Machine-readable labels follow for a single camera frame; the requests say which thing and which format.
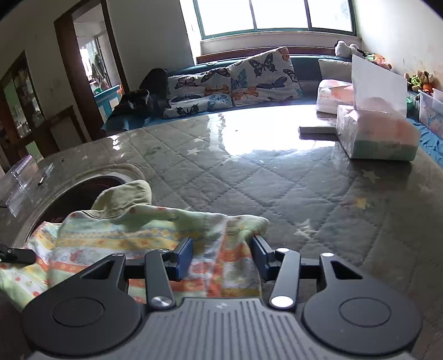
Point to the black and teal bag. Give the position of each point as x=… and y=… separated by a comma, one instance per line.
x=138, y=108

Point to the dark flat book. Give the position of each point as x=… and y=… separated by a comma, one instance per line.
x=322, y=130

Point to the tissue pack front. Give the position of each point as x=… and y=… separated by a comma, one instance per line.
x=371, y=135

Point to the tissue pack rear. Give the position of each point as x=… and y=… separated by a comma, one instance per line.
x=333, y=93

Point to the black round stove insert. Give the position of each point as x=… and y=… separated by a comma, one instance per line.
x=80, y=196

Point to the butterfly print cushion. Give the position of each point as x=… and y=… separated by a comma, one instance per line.
x=265, y=77
x=195, y=93

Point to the grey plain cushion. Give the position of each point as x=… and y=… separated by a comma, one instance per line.
x=335, y=69

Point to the colourful patterned baby garment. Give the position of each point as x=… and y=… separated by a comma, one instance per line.
x=124, y=220

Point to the turquoise small cabinet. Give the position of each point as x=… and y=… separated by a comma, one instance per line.
x=107, y=100

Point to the dark wooden cabinet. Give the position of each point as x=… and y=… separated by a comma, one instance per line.
x=25, y=130

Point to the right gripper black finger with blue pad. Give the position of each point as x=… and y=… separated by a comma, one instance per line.
x=162, y=266

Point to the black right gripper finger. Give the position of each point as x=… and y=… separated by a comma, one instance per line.
x=282, y=266
x=19, y=256

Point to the clear plastic bin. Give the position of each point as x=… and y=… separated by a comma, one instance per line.
x=431, y=111

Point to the silver pen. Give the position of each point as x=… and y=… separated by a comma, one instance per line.
x=46, y=173

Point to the plush toys pile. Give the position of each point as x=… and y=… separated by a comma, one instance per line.
x=420, y=81

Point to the white plush toy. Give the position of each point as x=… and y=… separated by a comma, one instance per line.
x=343, y=50

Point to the tissue pack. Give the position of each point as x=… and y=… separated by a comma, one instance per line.
x=333, y=93
x=371, y=135

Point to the clear plastic storage box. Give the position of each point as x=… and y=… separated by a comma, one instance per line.
x=16, y=183

